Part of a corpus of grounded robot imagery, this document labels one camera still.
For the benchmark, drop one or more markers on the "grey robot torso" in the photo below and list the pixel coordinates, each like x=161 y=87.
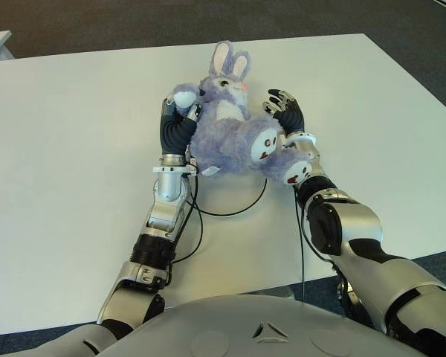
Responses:
x=215 y=327

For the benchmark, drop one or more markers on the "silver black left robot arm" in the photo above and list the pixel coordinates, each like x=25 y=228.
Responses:
x=160 y=215

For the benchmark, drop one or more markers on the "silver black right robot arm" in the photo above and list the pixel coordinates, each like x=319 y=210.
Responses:
x=357 y=219

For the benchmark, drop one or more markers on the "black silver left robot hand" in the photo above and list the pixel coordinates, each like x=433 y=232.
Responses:
x=172 y=137

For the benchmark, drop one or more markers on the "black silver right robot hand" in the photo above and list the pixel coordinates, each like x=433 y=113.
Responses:
x=291 y=117

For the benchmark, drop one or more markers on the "white plate black rim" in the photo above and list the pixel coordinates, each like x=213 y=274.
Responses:
x=230 y=193

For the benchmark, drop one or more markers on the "purple plush bunny doll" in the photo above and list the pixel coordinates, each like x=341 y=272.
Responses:
x=226 y=145

